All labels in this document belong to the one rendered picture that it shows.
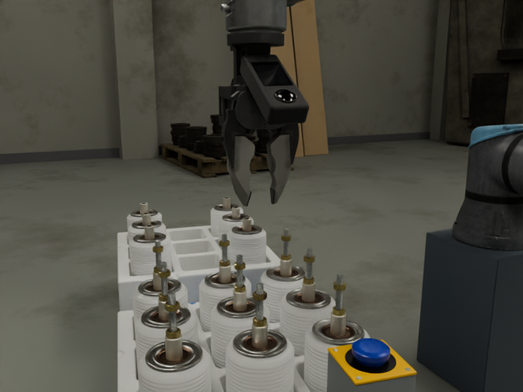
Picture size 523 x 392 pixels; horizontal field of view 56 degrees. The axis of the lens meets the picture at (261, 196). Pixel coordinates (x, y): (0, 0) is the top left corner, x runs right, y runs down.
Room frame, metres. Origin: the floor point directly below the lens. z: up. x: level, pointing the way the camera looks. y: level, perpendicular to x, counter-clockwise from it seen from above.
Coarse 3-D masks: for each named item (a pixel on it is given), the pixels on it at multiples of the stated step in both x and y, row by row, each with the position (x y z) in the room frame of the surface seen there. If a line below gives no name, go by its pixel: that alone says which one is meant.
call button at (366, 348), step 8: (360, 344) 0.48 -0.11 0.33; (368, 344) 0.48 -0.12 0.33; (376, 344) 0.48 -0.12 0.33; (384, 344) 0.48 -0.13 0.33; (352, 352) 0.48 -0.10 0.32; (360, 352) 0.46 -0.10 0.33; (368, 352) 0.46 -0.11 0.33; (376, 352) 0.46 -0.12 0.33; (384, 352) 0.46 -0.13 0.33; (360, 360) 0.46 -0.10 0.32; (368, 360) 0.46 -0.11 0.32; (376, 360) 0.46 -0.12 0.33; (384, 360) 0.46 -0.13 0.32
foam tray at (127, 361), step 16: (192, 304) 0.90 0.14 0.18; (128, 320) 0.83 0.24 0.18; (128, 336) 0.77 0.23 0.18; (208, 336) 0.77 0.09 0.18; (128, 352) 0.72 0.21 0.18; (208, 352) 0.72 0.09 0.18; (128, 368) 0.67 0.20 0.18; (224, 368) 0.67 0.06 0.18; (128, 384) 0.63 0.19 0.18; (224, 384) 0.66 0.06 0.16; (304, 384) 0.63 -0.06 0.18
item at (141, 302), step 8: (136, 288) 0.82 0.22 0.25; (184, 288) 0.82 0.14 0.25; (136, 296) 0.79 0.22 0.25; (144, 296) 0.78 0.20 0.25; (152, 296) 0.78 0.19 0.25; (176, 296) 0.79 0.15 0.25; (184, 296) 0.81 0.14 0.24; (136, 304) 0.79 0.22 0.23; (144, 304) 0.77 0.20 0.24; (152, 304) 0.77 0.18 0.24; (184, 304) 0.80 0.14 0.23; (136, 312) 0.78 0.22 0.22
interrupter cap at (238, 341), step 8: (240, 336) 0.64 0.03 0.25; (248, 336) 0.64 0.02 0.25; (272, 336) 0.64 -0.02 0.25; (280, 336) 0.64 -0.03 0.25; (240, 344) 0.61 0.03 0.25; (248, 344) 0.62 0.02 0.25; (272, 344) 0.62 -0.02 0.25; (280, 344) 0.62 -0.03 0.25; (240, 352) 0.59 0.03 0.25; (248, 352) 0.59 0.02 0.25; (256, 352) 0.59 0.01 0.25; (264, 352) 0.59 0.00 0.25; (272, 352) 0.59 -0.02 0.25; (280, 352) 0.60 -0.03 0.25
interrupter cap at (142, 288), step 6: (144, 282) 0.83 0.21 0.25; (150, 282) 0.83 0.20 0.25; (168, 282) 0.83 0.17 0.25; (174, 282) 0.83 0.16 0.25; (180, 282) 0.83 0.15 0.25; (138, 288) 0.81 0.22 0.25; (144, 288) 0.81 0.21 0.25; (150, 288) 0.81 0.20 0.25; (168, 288) 0.81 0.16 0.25; (174, 288) 0.81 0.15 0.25; (180, 288) 0.81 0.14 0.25; (144, 294) 0.78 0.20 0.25; (150, 294) 0.78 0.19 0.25; (156, 294) 0.78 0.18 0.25
